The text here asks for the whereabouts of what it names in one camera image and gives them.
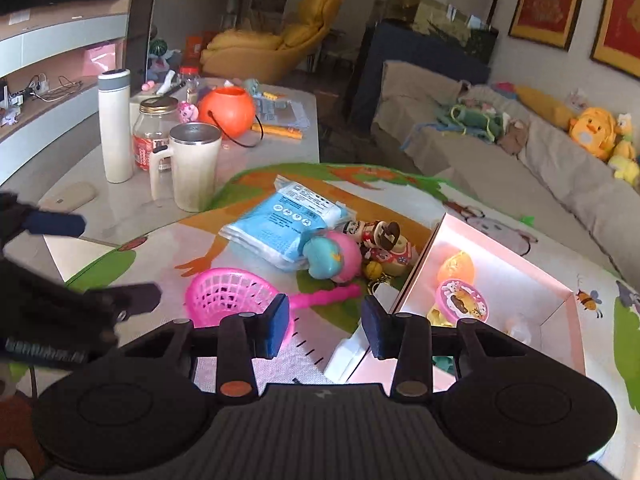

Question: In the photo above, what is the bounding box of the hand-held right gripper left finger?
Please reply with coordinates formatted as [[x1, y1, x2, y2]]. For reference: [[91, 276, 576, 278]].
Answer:
[[120, 294, 292, 407]]

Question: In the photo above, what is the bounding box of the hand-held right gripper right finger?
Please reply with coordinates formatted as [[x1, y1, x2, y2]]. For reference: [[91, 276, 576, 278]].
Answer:
[[361, 295, 521, 403]]

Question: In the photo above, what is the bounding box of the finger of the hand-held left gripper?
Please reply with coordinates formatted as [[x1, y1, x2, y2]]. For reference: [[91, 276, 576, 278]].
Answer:
[[75, 283, 162, 332], [0, 191, 86, 251]]

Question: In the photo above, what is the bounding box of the pink plastic net scoop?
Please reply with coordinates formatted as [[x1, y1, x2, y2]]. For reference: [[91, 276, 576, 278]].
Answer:
[[185, 268, 362, 348]]

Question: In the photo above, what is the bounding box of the yellow ball keychain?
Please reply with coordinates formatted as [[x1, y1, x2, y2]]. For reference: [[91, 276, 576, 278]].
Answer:
[[362, 260, 390, 296]]

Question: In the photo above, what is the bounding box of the cartoon figurine with brown hat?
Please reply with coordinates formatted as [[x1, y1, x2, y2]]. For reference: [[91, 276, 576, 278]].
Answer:
[[345, 219, 420, 277]]

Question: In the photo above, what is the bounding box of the pink and blue ball toy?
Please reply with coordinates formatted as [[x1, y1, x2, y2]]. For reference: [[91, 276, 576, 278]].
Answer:
[[301, 231, 362, 283]]

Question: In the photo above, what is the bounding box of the blue wet wipes packet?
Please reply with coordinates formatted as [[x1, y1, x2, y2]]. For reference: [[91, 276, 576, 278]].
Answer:
[[219, 175, 351, 273]]

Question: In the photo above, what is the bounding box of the pink cardboard box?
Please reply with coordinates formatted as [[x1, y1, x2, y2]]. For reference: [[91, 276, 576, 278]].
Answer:
[[325, 212, 586, 396]]

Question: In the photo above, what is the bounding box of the white marble desktop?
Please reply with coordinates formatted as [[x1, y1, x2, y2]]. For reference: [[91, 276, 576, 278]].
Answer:
[[0, 80, 321, 291]]

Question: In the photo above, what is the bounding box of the small yellow toy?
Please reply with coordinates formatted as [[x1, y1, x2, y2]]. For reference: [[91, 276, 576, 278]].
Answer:
[[427, 305, 458, 329]]

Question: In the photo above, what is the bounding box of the round pink cartoon toy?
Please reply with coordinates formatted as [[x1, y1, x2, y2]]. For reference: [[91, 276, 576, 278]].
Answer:
[[435, 280, 488, 322]]

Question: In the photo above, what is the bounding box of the orange plastic capsule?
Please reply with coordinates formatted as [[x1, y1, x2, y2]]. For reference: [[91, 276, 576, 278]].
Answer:
[[437, 251, 476, 286]]

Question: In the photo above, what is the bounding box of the white thermos bottle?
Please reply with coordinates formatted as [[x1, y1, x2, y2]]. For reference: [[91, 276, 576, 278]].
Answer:
[[97, 68, 133, 184]]

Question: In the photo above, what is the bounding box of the glass jar with red label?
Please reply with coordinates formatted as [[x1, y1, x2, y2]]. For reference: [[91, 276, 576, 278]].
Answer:
[[132, 97, 181, 172]]

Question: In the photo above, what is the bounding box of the clear plastic wrapper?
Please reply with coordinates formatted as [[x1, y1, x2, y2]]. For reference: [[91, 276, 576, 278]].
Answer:
[[502, 314, 535, 347]]

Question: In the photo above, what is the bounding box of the grey shelf unit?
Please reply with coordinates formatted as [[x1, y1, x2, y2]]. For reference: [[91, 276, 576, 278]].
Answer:
[[0, 10, 131, 186]]

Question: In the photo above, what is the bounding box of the plastic jar with red lid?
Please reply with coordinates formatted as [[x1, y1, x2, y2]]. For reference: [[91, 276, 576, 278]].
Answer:
[[179, 66, 201, 103]]

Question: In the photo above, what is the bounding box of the yellow pencil case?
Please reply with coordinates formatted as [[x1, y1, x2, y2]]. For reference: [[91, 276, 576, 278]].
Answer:
[[250, 122, 304, 141]]

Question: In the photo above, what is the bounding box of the orange pumpkin bucket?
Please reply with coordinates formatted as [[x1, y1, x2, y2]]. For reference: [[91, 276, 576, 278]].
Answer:
[[198, 86, 265, 149]]

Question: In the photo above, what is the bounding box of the stack of paper booklets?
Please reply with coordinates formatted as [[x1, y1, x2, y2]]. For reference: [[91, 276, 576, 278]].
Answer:
[[252, 95, 311, 131]]

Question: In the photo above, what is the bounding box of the green knitted cloth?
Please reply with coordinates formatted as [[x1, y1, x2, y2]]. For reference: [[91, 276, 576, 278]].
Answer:
[[437, 102, 506, 143]]

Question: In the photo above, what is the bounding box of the brown plush toy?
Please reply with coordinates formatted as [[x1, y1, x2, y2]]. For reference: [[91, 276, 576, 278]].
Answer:
[[497, 117, 531, 156]]

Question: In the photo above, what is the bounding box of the grey covered sofa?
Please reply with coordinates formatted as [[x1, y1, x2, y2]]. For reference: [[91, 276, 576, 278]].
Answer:
[[372, 60, 640, 291]]

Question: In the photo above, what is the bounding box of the dark blue cabinet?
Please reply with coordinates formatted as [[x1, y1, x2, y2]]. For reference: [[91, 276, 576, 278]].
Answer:
[[350, 20, 498, 126]]

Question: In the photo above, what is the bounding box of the yellow armchair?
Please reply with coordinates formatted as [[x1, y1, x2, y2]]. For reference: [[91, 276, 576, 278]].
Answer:
[[200, 0, 343, 83]]

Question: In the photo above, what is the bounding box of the long yellow pillow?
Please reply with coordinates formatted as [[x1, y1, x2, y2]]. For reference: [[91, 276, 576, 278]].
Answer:
[[515, 85, 576, 128]]

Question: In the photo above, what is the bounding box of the yellow duck plush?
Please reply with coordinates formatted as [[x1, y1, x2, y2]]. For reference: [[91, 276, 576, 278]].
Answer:
[[569, 106, 618, 161]]

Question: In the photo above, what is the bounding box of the small yellow and white plush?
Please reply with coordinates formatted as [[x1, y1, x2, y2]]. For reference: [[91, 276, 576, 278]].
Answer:
[[607, 114, 640, 186]]

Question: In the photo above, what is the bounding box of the glass fish tank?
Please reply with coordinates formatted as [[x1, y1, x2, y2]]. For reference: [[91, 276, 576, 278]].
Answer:
[[385, 0, 501, 63]]

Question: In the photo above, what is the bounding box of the red framed picture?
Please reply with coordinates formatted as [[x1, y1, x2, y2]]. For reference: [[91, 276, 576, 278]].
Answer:
[[590, 0, 640, 80], [509, 0, 590, 51]]

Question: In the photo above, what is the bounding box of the cream mug with handle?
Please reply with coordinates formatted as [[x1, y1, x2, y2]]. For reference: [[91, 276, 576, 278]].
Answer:
[[150, 122, 222, 212]]

